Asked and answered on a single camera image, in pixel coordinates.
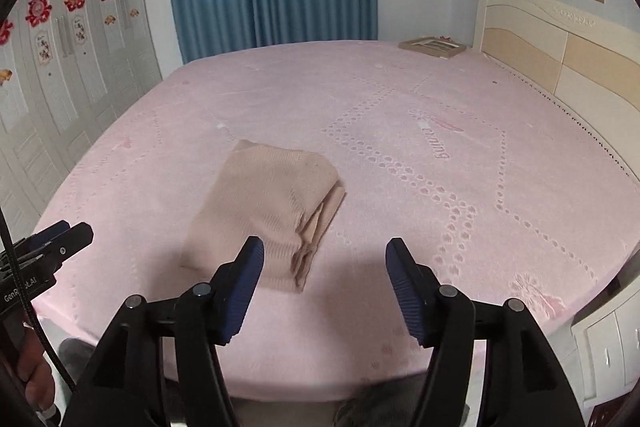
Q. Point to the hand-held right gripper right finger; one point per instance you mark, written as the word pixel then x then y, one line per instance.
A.
pixel 405 292

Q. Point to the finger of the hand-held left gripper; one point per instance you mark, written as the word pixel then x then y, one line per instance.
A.
pixel 72 244
pixel 52 233

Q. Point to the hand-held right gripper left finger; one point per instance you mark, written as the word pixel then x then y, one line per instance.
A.
pixel 245 292

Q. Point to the pink knit sweater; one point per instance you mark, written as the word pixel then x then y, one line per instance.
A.
pixel 260 202

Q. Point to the person's left hand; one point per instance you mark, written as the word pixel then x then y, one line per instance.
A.
pixel 37 369

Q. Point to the person's left leg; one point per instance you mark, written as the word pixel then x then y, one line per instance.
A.
pixel 77 354

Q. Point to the white wardrobe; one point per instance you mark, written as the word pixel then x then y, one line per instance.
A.
pixel 60 107

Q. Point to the bed with pink sheet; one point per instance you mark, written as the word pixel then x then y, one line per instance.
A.
pixel 400 107

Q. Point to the white nightstand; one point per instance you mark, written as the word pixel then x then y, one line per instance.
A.
pixel 605 342

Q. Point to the cream wooden headboard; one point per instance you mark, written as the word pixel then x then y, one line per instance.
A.
pixel 590 72

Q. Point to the picture frame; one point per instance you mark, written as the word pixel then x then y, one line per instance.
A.
pixel 432 47

